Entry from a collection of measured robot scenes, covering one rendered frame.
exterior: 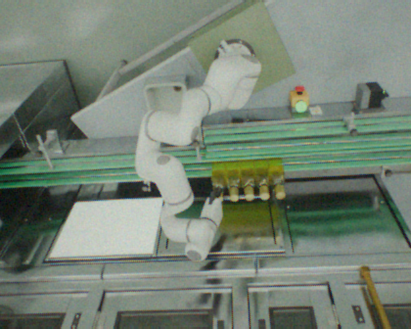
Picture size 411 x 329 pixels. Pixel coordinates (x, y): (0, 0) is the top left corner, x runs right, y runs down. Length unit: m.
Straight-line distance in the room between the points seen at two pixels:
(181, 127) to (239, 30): 0.59
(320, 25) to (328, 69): 0.18
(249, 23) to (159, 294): 1.00
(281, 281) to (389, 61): 0.97
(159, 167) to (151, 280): 0.52
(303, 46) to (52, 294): 1.32
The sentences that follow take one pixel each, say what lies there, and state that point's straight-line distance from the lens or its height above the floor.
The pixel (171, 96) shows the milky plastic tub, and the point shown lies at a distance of 1.62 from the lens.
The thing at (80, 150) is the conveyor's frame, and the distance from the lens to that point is 1.76.
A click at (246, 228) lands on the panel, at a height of 1.20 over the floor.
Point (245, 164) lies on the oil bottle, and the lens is 1.52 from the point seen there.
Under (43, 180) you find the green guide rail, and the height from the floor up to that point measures 0.94.
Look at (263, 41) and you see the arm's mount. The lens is 1.45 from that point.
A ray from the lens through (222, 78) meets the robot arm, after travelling 1.06.
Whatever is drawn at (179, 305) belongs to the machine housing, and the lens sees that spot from 1.32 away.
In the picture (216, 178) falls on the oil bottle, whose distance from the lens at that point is 1.46.
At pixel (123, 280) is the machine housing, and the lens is 1.41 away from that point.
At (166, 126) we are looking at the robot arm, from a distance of 0.98.
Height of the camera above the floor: 2.22
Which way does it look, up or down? 54 degrees down
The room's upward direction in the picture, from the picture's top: 176 degrees counter-clockwise
